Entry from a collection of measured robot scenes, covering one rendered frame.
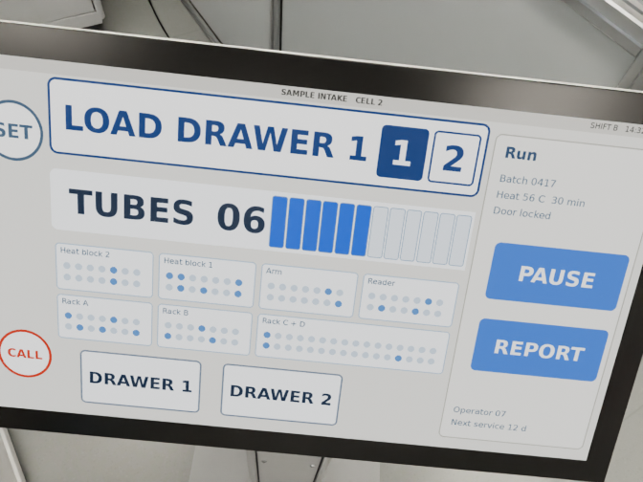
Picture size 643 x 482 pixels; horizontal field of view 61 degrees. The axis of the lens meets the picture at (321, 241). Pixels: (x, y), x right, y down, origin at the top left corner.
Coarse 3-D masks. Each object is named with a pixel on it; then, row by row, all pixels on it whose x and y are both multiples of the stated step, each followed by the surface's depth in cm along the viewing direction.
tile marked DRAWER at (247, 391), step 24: (240, 384) 43; (264, 384) 43; (288, 384) 43; (312, 384) 43; (336, 384) 43; (240, 408) 44; (264, 408) 44; (288, 408) 44; (312, 408) 44; (336, 408) 44
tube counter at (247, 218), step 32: (224, 192) 39; (256, 192) 39; (224, 224) 39; (256, 224) 39; (288, 224) 39; (320, 224) 39; (352, 224) 39; (384, 224) 39; (416, 224) 39; (448, 224) 39; (352, 256) 40; (384, 256) 40; (416, 256) 40; (448, 256) 40
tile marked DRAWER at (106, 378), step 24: (96, 360) 42; (120, 360) 42; (144, 360) 42; (168, 360) 42; (192, 360) 42; (96, 384) 43; (120, 384) 43; (144, 384) 43; (168, 384) 43; (192, 384) 43; (144, 408) 44; (168, 408) 44; (192, 408) 44
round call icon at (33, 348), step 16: (0, 336) 42; (16, 336) 42; (32, 336) 42; (48, 336) 42; (0, 352) 42; (16, 352) 42; (32, 352) 42; (48, 352) 42; (0, 368) 43; (16, 368) 43; (32, 368) 43; (48, 368) 43
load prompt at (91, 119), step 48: (48, 96) 37; (96, 96) 37; (144, 96) 37; (192, 96) 37; (96, 144) 38; (144, 144) 38; (192, 144) 38; (240, 144) 38; (288, 144) 38; (336, 144) 38; (384, 144) 38; (432, 144) 38; (480, 144) 38; (432, 192) 39
